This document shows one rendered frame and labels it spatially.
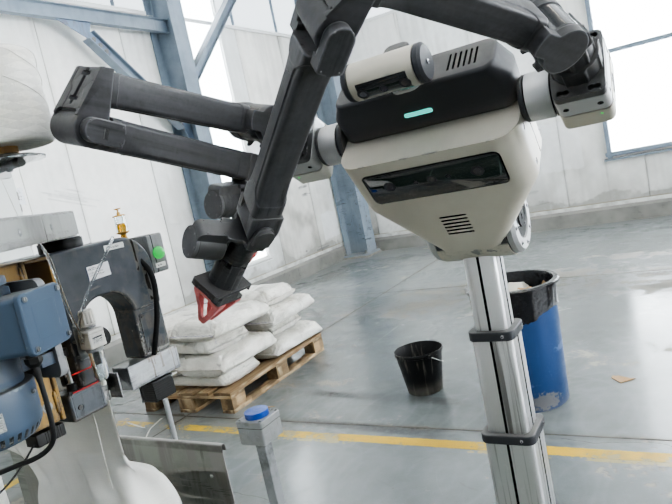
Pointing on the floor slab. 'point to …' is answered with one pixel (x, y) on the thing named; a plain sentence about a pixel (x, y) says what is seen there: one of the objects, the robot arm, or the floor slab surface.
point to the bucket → (421, 366)
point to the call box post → (270, 474)
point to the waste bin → (541, 335)
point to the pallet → (191, 397)
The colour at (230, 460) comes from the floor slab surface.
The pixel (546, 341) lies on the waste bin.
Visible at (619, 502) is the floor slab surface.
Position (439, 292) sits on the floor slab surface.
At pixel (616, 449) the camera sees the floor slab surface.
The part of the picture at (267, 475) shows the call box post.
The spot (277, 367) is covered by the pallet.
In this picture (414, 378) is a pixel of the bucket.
